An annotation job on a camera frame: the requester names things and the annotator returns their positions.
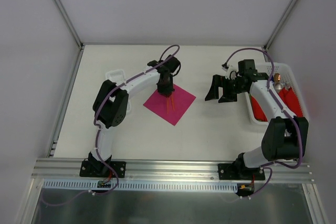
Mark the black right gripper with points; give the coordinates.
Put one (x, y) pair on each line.
(226, 86)

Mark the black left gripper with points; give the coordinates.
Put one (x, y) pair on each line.
(165, 91)

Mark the pink paper napkin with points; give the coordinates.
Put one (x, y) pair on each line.
(171, 108)

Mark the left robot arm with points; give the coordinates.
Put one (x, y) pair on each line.
(110, 107)

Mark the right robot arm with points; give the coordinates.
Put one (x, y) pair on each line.
(284, 141)

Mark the small white plastic basket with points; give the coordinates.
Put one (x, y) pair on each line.
(117, 76)

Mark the silver spoon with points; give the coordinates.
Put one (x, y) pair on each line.
(278, 86)

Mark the copper spoon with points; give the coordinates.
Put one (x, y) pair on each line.
(277, 78)

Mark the large white plastic basket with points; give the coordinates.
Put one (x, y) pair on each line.
(288, 81)

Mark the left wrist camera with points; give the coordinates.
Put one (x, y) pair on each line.
(174, 66)

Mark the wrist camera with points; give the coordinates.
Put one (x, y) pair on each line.
(246, 67)
(174, 66)

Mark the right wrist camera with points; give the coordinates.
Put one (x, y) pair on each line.
(246, 67)

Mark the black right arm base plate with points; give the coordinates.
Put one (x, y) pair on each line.
(232, 172)

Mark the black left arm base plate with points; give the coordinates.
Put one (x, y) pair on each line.
(97, 169)

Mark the white slotted cable duct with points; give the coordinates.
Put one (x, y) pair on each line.
(80, 184)

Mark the aluminium frame rail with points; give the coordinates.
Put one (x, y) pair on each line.
(173, 171)

